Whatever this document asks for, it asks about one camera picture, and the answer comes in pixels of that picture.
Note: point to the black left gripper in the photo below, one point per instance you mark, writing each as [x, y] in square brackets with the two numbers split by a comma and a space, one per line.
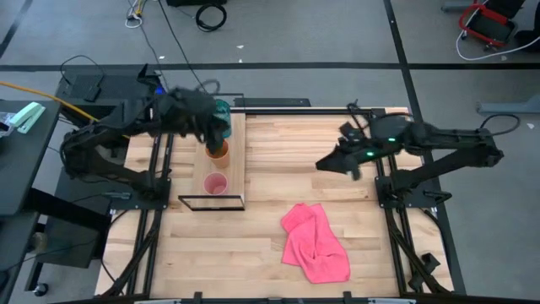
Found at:
[187, 112]

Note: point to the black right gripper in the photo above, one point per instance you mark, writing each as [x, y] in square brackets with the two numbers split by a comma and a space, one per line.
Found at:
[363, 154]

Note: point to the orange plastic cup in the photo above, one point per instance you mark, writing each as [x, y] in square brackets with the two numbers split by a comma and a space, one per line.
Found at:
[219, 162]

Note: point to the teal ribbed plastic cup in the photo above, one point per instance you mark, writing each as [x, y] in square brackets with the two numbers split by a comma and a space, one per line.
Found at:
[223, 118]

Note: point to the pink plastic cup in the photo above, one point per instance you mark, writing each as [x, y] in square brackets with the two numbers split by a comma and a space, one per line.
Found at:
[215, 184]

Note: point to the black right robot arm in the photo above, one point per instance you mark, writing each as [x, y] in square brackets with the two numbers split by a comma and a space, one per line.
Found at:
[443, 139]

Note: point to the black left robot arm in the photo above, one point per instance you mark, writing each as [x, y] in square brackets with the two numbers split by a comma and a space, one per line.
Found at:
[84, 145]

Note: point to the black flat bar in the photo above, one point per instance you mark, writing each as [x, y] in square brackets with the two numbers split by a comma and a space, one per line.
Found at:
[272, 102]

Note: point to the pink knitted cloth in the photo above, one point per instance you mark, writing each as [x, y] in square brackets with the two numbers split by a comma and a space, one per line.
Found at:
[314, 245]

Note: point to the black computer box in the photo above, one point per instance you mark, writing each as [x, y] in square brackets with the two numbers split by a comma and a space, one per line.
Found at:
[118, 84]

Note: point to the grey desk foot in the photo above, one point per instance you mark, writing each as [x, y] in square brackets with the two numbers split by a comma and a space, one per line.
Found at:
[506, 105]

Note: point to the mint green stapler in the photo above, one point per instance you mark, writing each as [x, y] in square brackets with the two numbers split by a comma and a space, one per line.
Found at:
[27, 116]

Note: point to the black desk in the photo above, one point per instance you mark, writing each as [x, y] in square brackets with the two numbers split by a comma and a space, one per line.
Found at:
[25, 169]

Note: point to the red and black cart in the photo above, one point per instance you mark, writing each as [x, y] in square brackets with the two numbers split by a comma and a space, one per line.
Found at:
[491, 27]

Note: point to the black metal frame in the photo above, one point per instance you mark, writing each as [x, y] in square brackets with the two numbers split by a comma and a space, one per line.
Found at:
[238, 160]

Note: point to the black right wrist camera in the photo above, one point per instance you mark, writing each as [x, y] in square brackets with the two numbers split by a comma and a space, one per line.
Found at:
[352, 133]

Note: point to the black table frame rails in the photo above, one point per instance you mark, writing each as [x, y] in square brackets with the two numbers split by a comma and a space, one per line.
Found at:
[295, 111]

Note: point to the black rail clamp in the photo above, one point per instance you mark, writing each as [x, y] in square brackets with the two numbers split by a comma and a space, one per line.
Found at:
[430, 262]

